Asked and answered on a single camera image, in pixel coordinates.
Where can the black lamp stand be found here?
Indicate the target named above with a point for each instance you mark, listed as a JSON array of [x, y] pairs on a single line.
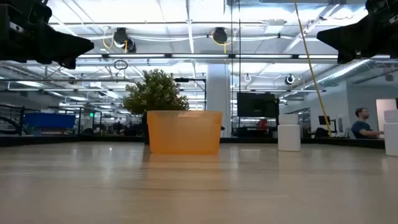
[[186, 80]]

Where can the white building column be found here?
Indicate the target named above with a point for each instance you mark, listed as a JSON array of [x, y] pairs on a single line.
[[218, 99]]

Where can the long ceiling light strip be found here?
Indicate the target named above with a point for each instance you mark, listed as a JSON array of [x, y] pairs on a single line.
[[199, 56]]

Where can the green potted plant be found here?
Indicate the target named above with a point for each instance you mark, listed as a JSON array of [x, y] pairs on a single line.
[[155, 93]]

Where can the silver ventilation duct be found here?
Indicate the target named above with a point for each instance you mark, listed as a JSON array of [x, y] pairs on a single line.
[[339, 74]]

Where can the orange translucent plastic basket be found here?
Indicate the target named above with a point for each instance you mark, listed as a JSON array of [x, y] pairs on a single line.
[[185, 133]]

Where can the white pill bottle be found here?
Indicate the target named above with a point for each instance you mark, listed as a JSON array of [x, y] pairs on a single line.
[[391, 133], [289, 133]]

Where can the red object under monitor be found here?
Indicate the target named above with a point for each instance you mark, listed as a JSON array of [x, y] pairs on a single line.
[[262, 123]]

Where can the person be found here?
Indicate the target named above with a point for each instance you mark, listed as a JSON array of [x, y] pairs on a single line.
[[360, 127]]

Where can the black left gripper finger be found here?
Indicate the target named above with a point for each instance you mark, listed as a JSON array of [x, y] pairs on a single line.
[[69, 63], [65, 45]]

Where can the blue plastic bin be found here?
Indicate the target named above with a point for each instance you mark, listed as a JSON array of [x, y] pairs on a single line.
[[49, 120]]

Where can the black flat monitor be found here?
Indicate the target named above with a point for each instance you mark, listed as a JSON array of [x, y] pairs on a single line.
[[257, 105]]

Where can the black metal table frame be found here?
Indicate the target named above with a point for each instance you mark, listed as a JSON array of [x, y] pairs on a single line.
[[62, 140]]

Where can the black vertical pole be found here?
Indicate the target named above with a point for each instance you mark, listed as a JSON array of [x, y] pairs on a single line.
[[239, 46], [231, 71]]

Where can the small desk monitor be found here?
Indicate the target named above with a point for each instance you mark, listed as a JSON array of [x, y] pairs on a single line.
[[324, 120]]

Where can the black storage rack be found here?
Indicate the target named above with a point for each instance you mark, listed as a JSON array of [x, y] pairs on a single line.
[[11, 119]]

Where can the black office chair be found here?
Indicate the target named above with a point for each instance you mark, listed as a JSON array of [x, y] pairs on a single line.
[[321, 132]]

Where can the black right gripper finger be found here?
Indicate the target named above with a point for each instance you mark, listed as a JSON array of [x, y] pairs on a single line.
[[344, 58], [351, 37]]

